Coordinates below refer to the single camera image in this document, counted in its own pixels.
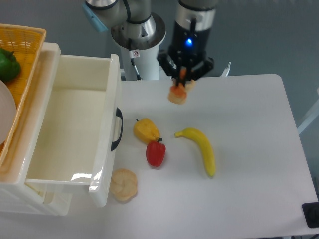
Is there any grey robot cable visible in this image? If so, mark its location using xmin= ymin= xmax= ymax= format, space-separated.
xmin=128 ymin=38 xmax=143 ymax=81

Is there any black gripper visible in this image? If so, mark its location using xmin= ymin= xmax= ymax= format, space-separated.
xmin=157 ymin=21 xmax=214 ymax=87

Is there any white round plate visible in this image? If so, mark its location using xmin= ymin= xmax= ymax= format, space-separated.
xmin=0 ymin=81 xmax=16 ymax=144

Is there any yellow bell pepper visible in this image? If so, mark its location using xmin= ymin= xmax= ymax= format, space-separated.
xmin=133 ymin=118 xmax=160 ymax=144

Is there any yellow banana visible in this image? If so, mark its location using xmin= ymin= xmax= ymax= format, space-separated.
xmin=174 ymin=127 xmax=216 ymax=177

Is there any black device at table edge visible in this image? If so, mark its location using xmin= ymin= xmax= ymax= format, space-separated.
xmin=302 ymin=202 xmax=319 ymax=228

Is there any square toasted bread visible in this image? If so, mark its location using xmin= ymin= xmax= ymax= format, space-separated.
xmin=167 ymin=78 xmax=196 ymax=105

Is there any upper white drawer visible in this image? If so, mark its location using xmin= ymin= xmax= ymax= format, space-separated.
xmin=25 ymin=54 xmax=121 ymax=207

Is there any red bell pepper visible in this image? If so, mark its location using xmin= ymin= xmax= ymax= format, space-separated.
xmin=146 ymin=138 xmax=166 ymax=167

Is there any white drawer cabinet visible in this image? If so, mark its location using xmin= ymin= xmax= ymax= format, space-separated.
xmin=0 ymin=43 xmax=72 ymax=216

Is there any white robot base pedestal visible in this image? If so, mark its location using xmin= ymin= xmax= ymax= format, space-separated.
xmin=111 ymin=12 xmax=166 ymax=81

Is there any round bread roll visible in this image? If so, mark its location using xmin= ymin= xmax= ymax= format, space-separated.
xmin=110 ymin=168 xmax=138 ymax=202

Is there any yellow woven basket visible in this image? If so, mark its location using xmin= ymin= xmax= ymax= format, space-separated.
xmin=0 ymin=23 xmax=46 ymax=164

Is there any black drawer handle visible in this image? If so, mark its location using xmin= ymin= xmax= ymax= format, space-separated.
xmin=111 ymin=107 xmax=124 ymax=151

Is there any green bell pepper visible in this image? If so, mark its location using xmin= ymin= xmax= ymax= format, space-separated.
xmin=0 ymin=48 xmax=21 ymax=83

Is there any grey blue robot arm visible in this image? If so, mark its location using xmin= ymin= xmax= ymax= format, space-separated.
xmin=82 ymin=0 xmax=218 ymax=85

